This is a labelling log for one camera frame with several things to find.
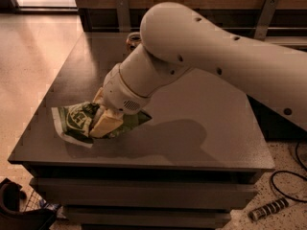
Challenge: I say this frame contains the green jalapeno chip bag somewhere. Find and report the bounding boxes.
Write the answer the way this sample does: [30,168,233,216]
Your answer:
[51,102,152,148]

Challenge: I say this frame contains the grey table with drawers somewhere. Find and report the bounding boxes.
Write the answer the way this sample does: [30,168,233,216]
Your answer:
[10,34,274,230]

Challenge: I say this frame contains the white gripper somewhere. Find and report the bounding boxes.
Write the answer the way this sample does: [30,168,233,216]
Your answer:
[89,63,150,138]

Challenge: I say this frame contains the left metal bracket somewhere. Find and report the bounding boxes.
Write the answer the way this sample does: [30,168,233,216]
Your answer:
[115,0,131,33]

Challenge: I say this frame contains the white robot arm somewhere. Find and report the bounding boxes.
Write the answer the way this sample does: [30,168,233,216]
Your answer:
[89,2,307,138]

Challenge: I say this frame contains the metal bracket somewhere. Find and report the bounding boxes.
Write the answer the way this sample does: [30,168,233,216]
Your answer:
[253,0,279,40]
[115,0,131,33]

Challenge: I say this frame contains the black cable on floor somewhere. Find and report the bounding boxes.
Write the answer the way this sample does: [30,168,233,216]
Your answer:
[269,137,307,204]

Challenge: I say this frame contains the wooden wall counter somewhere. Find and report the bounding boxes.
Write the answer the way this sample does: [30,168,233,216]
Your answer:
[75,0,307,49]

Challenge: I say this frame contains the black white power strip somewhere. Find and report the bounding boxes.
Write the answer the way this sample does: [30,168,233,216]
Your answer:
[248,197,289,221]

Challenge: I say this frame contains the dark bin on floor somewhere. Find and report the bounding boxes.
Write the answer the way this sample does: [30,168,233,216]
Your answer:
[0,178,56,230]

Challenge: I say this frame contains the gold soda can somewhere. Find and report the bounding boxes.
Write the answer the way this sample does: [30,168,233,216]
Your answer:
[126,32,141,53]

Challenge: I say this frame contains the right metal bracket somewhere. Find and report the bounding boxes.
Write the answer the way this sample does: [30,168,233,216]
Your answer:
[253,0,279,40]

